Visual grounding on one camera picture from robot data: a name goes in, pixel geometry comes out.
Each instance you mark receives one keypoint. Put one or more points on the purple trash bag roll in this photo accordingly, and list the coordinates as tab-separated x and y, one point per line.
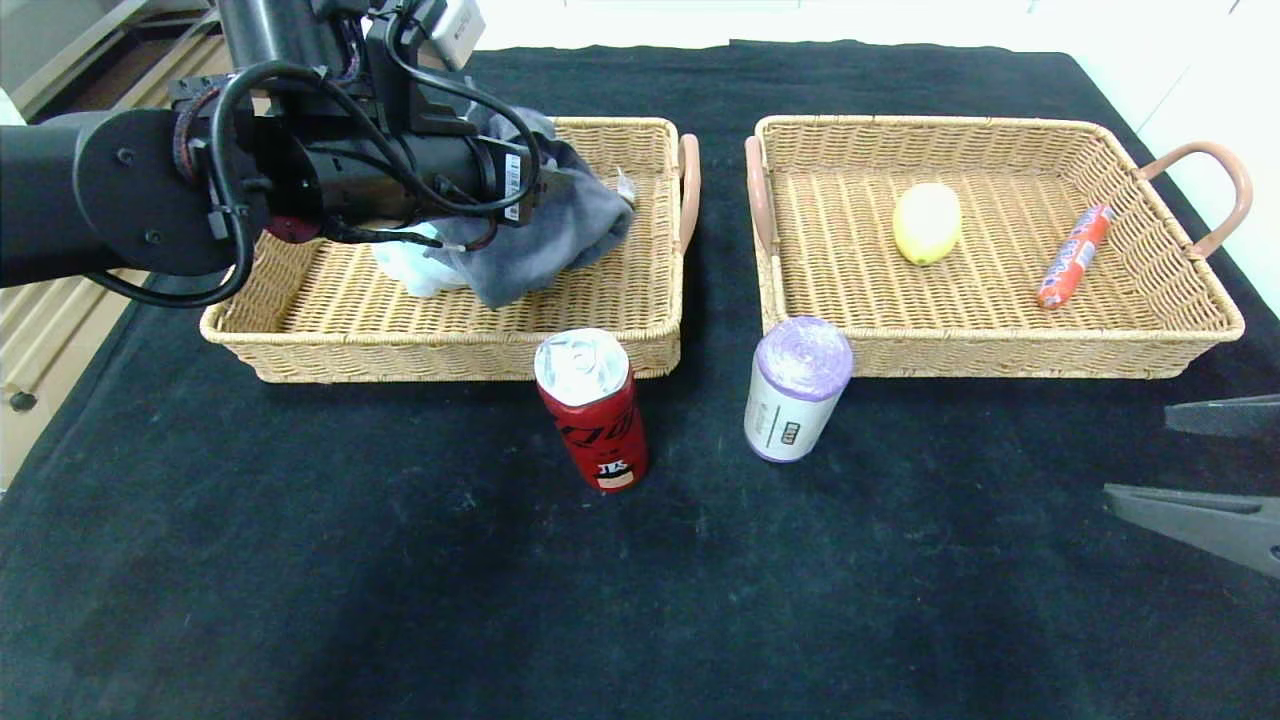
790	410

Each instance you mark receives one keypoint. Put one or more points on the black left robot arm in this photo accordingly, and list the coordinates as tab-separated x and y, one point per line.
120	190

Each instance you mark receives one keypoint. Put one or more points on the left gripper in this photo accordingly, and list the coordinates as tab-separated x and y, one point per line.
517	187

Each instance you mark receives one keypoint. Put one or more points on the black table cloth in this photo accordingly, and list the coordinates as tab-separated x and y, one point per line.
900	550

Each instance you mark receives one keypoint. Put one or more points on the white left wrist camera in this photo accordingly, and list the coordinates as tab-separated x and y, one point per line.
455	30

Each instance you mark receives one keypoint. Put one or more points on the light blue bath sponge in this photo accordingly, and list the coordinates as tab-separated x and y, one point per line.
415	270

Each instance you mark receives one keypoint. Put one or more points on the rectangular wicker basket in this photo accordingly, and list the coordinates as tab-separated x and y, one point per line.
850	290
600	290

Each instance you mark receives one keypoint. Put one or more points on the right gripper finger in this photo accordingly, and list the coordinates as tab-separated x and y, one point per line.
1220	525
1240	417

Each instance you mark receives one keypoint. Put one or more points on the grey microfibre cloth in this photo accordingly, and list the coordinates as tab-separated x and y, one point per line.
560	240

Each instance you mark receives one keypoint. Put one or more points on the red soda can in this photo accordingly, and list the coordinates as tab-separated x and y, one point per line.
600	430

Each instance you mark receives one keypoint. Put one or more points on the wooden rack on wheels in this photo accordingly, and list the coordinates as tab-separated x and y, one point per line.
40	340

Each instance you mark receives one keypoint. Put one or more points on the orange sausage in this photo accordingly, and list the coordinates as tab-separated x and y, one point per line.
1075	258

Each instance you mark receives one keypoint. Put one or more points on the white table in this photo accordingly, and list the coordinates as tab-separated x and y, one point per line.
700	25

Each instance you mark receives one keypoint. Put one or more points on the yellow lemon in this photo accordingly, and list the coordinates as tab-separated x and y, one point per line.
925	225

